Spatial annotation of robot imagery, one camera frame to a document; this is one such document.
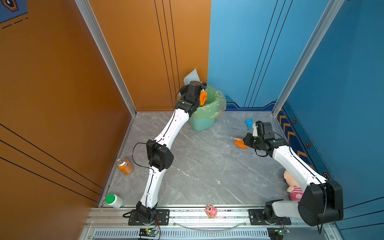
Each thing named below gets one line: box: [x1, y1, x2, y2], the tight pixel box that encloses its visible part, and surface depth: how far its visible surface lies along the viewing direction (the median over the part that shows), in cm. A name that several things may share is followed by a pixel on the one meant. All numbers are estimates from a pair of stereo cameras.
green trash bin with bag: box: [188, 85, 227, 132], surface depth 96 cm
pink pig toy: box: [205, 204, 218, 219], surface depth 75 cm
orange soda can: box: [116, 157, 134, 176], surface depth 83 cm
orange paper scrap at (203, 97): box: [199, 91, 208, 107], surface depth 94 cm
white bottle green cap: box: [105, 194, 124, 209], surface depth 73 cm
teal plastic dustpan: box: [183, 67, 203, 86], surface depth 87 cm
